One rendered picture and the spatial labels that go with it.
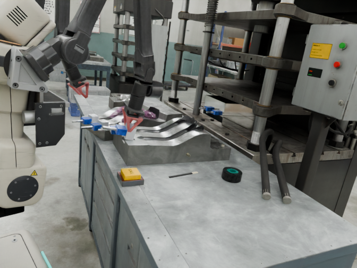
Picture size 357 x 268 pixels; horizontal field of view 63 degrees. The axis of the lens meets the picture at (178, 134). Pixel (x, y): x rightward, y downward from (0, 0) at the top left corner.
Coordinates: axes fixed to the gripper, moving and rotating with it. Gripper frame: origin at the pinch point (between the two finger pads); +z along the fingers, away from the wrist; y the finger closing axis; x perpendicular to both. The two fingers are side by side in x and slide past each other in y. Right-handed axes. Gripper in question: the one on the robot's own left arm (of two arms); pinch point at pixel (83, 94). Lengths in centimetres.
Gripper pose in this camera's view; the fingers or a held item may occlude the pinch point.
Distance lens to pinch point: 152.2
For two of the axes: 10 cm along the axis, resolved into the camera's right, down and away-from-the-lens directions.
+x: -7.3, 5.1, -4.6
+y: -6.5, -3.1, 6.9
